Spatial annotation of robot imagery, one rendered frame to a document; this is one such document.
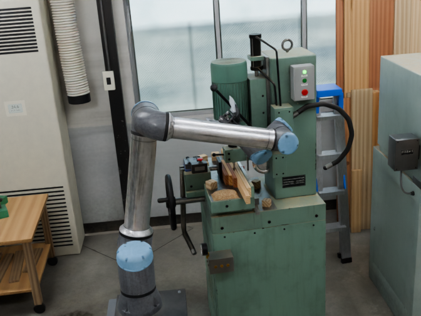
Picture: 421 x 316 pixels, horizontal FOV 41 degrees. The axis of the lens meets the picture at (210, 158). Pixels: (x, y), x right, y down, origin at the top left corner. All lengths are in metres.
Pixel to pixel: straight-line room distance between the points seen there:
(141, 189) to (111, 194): 1.95
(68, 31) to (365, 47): 2.00
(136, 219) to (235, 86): 0.77
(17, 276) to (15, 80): 1.24
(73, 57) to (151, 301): 1.98
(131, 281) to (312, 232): 1.00
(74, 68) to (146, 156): 1.66
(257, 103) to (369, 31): 1.56
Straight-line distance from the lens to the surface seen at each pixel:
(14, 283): 3.75
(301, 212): 2.85
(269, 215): 2.81
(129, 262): 2.35
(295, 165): 2.86
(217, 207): 2.69
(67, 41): 3.90
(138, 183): 2.41
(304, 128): 2.81
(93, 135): 4.22
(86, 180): 4.35
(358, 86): 4.16
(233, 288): 2.96
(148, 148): 2.37
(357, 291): 3.66
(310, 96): 2.71
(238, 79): 2.69
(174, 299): 2.55
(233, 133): 2.26
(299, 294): 3.08
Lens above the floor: 2.02
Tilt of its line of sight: 20 degrees down
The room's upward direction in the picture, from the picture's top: 4 degrees counter-clockwise
